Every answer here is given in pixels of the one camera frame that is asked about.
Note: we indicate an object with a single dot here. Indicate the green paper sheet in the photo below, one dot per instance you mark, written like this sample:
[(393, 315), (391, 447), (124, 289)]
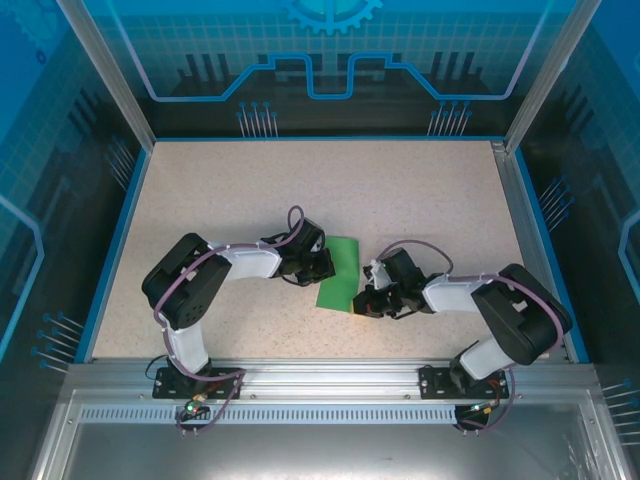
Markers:
[(342, 265)]

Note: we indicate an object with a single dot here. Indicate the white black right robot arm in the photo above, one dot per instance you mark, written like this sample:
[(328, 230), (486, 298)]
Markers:
[(450, 295)]

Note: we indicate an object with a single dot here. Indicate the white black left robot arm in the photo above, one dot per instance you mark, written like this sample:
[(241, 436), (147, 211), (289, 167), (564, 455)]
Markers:
[(245, 262)]

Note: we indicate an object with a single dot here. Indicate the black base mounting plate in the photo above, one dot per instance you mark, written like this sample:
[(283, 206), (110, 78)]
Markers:
[(162, 390), (430, 382)]

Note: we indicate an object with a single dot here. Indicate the connector with green LED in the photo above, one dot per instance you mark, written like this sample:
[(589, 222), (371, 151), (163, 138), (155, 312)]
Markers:
[(192, 411), (482, 408)]

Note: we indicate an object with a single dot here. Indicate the blue table edge strip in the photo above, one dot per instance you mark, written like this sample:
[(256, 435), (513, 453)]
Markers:
[(539, 225), (102, 300)]

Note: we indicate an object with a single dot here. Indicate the wide aluminium base rail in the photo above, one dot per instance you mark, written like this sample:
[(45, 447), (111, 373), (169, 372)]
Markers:
[(325, 377)]

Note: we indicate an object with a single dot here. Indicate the aluminium side rail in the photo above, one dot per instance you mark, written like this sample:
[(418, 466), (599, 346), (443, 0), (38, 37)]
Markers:
[(522, 225)]

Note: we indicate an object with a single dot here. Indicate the steel tray with aluminium frame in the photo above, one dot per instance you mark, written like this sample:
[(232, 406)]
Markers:
[(325, 455)]

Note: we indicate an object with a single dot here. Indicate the aluminium corner post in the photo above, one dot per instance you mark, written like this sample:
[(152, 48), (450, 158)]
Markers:
[(550, 75), (112, 75)]

